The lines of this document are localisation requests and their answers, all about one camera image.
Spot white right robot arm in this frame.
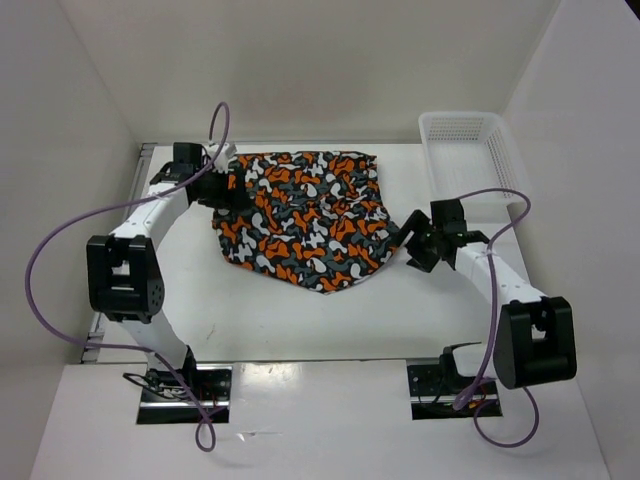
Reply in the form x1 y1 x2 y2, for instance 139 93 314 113
396 199 578 390

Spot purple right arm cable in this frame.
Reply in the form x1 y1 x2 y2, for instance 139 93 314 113
452 188 540 447

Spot white perforated plastic basket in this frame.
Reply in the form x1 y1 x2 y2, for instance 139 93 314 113
418 111 530 206

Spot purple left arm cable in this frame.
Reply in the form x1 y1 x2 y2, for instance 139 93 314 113
23 102 232 451

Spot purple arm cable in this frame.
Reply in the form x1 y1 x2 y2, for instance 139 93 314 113
23 102 232 451
452 188 540 447

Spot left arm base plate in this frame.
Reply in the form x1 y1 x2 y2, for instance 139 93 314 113
123 363 233 425

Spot orange camouflage shorts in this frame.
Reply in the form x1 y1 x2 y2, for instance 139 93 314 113
212 151 399 294

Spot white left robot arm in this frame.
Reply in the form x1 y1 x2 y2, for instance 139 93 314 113
86 142 248 400

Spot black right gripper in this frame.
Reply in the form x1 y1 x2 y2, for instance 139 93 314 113
386 209 443 273

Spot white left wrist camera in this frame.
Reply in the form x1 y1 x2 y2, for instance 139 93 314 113
205 142 237 171

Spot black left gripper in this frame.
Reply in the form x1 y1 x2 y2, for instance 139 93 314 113
195 164 251 212

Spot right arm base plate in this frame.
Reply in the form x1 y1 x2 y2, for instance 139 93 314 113
406 363 502 420

